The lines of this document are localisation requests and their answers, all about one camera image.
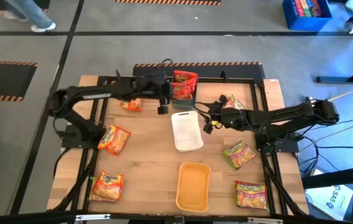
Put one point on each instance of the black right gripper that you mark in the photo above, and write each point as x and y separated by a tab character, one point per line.
231	118

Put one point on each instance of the lime chili shrimp noodle pack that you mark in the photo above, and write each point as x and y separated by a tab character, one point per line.
251	195
92	189
238	154
235	102

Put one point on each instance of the silver metal bracket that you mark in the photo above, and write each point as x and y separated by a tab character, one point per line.
92	217
265	220

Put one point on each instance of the black rig bar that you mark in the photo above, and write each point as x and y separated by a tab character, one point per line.
24	217

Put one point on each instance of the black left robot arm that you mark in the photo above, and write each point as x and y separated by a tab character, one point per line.
102	91

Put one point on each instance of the red spicy noodle pack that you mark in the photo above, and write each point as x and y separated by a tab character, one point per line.
182	95
185	76
184	86

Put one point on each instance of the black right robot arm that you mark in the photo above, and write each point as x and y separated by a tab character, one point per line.
288	115

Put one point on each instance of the black beam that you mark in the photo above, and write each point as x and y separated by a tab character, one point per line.
335	179

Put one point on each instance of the black aluminium table frame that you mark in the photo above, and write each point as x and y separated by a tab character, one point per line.
241	80

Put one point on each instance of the white printed box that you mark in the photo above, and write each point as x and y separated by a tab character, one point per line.
332	199

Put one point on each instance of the yellow plastic bin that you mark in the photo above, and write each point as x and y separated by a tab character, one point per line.
193	186

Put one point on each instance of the black desk leg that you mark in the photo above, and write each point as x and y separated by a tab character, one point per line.
335	80

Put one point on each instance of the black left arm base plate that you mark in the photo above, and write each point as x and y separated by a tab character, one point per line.
71	140

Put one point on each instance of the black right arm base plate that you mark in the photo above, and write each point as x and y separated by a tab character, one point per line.
288	146

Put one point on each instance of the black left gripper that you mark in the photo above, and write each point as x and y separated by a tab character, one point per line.
153	85

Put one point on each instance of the colourful boxes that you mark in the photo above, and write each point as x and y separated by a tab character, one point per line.
307	9

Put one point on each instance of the white plastic bin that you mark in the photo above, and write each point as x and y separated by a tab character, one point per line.
187	130

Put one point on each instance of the blue plastic crate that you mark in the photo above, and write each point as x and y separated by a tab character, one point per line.
288	21

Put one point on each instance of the person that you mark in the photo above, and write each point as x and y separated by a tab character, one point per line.
30	15

